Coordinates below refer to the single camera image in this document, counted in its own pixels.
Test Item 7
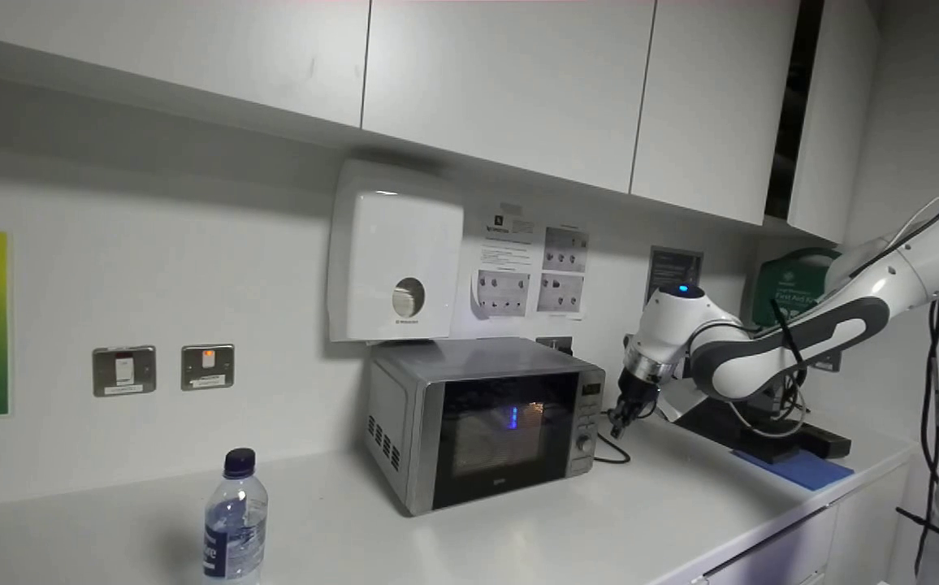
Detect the white instruction sheet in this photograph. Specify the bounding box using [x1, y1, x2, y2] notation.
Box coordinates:
[454, 203, 590, 324]

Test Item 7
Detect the white paper towel dispenser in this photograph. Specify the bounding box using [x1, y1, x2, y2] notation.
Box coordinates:
[326, 158, 469, 349]

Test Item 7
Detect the black microwave power cable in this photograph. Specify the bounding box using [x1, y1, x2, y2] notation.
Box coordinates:
[590, 425, 633, 468]

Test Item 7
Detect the white upper cabinet door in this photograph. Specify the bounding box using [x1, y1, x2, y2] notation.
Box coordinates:
[629, 0, 803, 229]
[364, 0, 656, 195]
[0, 0, 372, 127]
[790, 0, 884, 245]

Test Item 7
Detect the clear plastic water bottle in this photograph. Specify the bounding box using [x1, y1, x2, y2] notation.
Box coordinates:
[200, 445, 269, 585]

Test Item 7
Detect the green wall box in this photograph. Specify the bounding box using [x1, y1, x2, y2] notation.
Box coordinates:
[747, 248, 871, 349]

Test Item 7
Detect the silver microwave oven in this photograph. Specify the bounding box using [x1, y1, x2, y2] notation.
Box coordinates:
[361, 334, 609, 521]

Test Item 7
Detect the blue mat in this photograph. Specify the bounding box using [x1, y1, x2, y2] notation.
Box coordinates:
[731, 445, 857, 494]

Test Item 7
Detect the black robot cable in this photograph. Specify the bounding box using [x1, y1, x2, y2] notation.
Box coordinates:
[765, 190, 939, 578]

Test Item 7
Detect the white base cabinet front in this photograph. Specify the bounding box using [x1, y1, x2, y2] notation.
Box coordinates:
[656, 457, 932, 585]

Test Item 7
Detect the framed dark poster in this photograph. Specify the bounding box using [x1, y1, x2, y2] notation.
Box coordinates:
[645, 245, 705, 300]

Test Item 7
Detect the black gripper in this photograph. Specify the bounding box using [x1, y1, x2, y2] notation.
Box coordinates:
[612, 364, 663, 440]

